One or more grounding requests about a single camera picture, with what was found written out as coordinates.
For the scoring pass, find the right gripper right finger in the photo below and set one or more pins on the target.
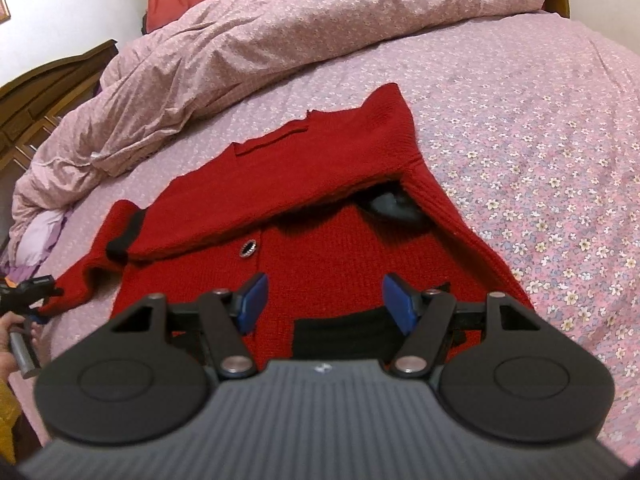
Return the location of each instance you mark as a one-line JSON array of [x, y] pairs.
[[498, 367]]

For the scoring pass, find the pink floral bed sheet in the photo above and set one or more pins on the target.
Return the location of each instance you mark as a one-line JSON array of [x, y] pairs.
[[530, 124]]

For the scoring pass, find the pink crumpled duvet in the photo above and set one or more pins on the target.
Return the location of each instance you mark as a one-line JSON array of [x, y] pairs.
[[218, 53]]

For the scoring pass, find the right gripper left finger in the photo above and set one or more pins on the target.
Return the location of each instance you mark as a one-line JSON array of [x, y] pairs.
[[151, 369]]

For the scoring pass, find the person's left hand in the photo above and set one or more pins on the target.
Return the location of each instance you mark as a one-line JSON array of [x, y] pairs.
[[7, 361]]

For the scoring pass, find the red knit cardigan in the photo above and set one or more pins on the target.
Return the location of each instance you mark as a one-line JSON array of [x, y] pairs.
[[325, 206]]

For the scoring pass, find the lilac pillow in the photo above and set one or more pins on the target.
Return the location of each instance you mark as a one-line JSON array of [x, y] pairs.
[[35, 246]]

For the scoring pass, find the framed wall picture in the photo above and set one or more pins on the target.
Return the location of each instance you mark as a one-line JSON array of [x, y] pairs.
[[4, 11]]

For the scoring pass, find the dark wooden headboard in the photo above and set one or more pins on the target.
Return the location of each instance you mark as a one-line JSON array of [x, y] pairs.
[[33, 105]]

